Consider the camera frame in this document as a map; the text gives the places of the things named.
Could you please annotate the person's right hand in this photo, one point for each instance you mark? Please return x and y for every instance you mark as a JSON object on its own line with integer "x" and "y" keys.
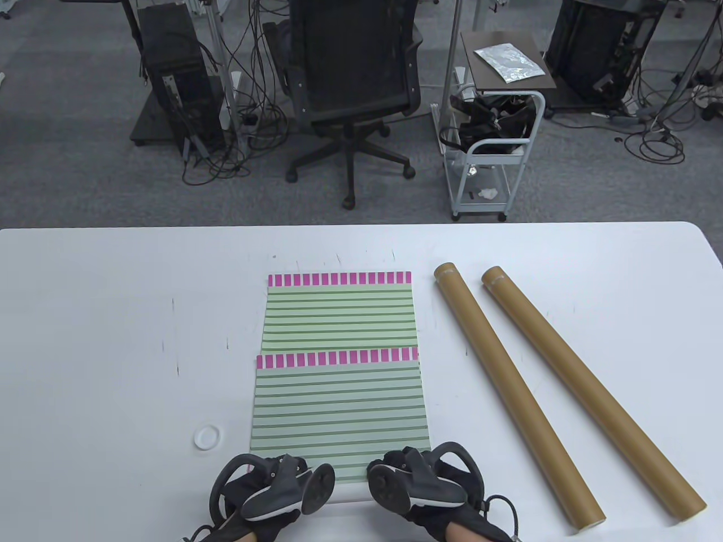
{"x": 435, "y": 522}

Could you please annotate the person's left hand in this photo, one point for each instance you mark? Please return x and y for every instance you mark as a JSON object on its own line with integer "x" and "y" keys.
{"x": 265, "y": 528}

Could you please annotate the white plastic tube cap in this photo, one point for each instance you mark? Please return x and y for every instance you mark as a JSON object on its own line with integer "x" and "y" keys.
{"x": 207, "y": 437}

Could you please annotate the green striped mouse pad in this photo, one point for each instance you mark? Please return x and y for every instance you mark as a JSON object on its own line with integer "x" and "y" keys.
{"x": 339, "y": 418}
{"x": 339, "y": 316}

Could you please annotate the brown cardboard mailing tube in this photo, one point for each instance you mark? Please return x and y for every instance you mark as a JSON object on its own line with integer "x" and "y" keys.
{"x": 576, "y": 367}
{"x": 497, "y": 367}

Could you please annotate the person's left forearm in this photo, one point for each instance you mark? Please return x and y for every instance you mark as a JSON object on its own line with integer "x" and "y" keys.
{"x": 243, "y": 539}

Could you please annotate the person's right forearm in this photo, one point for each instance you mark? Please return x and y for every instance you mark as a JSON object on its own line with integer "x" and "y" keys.
{"x": 463, "y": 535}

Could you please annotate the grey hand tracker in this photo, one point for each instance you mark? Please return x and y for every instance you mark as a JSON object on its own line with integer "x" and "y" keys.
{"x": 387, "y": 488}
{"x": 277, "y": 491}

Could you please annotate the white crumpled paper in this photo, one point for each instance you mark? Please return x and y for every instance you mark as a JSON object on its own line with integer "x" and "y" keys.
{"x": 488, "y": 195}

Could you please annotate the white rolling cart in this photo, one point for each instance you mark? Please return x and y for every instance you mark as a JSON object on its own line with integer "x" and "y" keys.
{"x": 497, "y": 160}

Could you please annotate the black headset gear pile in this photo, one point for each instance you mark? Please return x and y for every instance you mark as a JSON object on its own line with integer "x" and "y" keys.
{"x": 480, "y": 121}

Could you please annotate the dark grey floor plate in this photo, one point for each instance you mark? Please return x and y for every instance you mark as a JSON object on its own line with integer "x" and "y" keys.
{"x": 149, "y": 121}

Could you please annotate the brown side table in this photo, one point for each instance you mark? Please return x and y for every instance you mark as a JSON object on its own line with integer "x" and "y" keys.
{"x": 480, "y": 73}

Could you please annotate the silver plastic bag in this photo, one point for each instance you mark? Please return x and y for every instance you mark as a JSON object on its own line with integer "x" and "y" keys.
{"x": 508, "y": 62}

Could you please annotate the black computer tower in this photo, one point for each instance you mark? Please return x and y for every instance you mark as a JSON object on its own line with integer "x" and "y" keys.
{"x": 593, "y": 51}
{"x": 175, "y": 68}

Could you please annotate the black office chair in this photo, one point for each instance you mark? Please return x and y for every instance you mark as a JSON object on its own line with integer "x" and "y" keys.
{"x": 350, "y": 56}

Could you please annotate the white power strip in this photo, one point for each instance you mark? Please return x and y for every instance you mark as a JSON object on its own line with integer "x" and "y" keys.
{"x": 706, "y": 97}

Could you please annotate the silver metal frame post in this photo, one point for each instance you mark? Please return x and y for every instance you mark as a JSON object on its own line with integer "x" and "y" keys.
{"x": 218, "y": 39}
{"x": 453, "y": 34}

